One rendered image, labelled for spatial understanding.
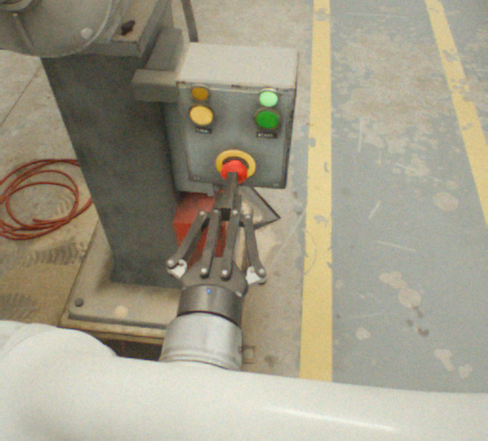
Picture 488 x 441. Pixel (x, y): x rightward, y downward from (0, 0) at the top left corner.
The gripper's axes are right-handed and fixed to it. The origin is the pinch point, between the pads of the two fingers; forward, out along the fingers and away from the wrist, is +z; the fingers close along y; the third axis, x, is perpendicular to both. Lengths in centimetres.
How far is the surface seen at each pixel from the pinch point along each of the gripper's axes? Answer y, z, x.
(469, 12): 115, 249, -97
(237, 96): 0.6, 6.2, 12.9
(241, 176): 1.3, 3.5, 0.4
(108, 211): -33, 23, -37
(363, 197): 42, 88, -97
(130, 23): -17.8, 20.8, 14.1
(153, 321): -24, 11, -69
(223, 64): -1.9, 10.9, 14.5
